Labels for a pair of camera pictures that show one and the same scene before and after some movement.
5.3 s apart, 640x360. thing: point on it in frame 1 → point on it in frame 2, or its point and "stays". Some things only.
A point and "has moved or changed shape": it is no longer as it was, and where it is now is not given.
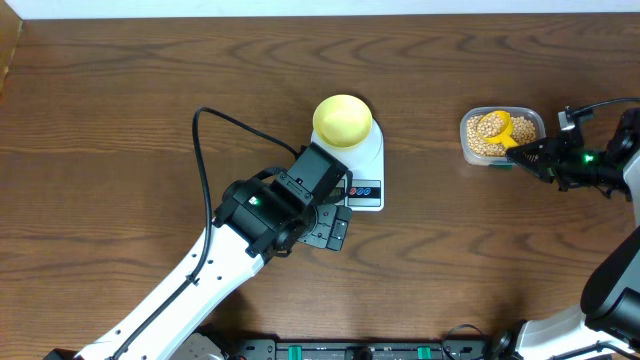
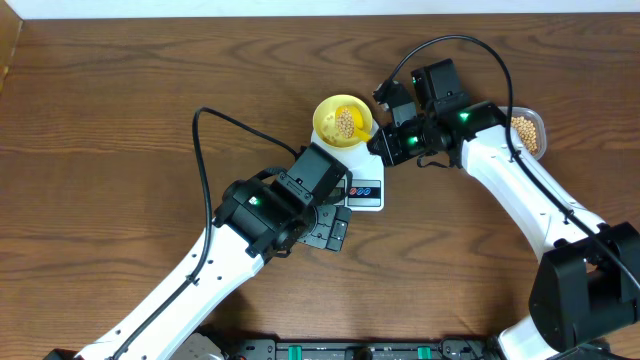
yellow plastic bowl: (342, 120) stays
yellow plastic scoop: (496, 127) has moved or changed shape
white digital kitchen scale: (362, 186) stays
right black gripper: (547, 166) → (390, 151)
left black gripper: (324, 233) stays
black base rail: (271, 349) stays
